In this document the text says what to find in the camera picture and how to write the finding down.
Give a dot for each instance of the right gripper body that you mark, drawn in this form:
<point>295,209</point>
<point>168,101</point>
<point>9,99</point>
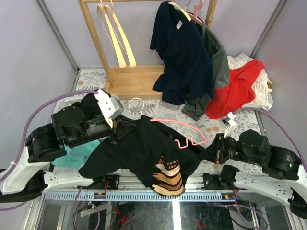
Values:
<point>225,148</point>

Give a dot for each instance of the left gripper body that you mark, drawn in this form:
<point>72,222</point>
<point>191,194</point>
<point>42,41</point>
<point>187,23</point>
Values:
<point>115,122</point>

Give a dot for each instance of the black t shirt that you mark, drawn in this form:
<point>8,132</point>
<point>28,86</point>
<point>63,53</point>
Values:
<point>150,150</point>

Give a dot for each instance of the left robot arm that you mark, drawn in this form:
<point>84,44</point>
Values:
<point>27,180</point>

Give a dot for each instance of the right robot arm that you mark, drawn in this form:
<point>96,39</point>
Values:
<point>283,177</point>

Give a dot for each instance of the red t shirt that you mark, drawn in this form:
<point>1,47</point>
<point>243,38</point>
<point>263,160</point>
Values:
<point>237,93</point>

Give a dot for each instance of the wooden hanger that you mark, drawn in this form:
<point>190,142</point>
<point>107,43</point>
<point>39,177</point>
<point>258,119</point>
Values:
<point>126,45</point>
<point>111,34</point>

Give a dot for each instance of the grey t shirt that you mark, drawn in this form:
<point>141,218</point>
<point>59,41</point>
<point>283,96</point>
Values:
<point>195,107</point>

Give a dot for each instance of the navy t shirt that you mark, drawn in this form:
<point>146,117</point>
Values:
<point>188,65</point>

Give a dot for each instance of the pink hanger on rack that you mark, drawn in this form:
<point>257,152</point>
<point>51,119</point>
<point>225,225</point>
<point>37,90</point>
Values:
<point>194,15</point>

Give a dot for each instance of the floral table mat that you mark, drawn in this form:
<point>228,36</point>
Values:
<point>88,79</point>

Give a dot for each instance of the black garment in basket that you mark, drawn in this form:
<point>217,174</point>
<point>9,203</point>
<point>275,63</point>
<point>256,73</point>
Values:
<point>86,109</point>

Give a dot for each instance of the wooden clothes rack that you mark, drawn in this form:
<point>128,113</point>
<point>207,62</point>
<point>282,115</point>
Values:
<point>137,19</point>

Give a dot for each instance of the teal cloth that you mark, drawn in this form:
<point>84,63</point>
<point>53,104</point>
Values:
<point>77,156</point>

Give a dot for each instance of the white plastic basket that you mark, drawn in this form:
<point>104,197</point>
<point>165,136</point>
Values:
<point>66,102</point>

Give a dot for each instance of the white garment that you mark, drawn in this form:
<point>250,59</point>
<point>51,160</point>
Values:
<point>262,86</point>

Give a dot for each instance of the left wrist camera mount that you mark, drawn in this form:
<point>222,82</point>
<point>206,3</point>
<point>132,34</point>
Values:
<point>109,105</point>

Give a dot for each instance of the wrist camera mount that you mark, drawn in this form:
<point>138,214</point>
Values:
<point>230,125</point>
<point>109,105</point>

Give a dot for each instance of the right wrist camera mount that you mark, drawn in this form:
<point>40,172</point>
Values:
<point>230,125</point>

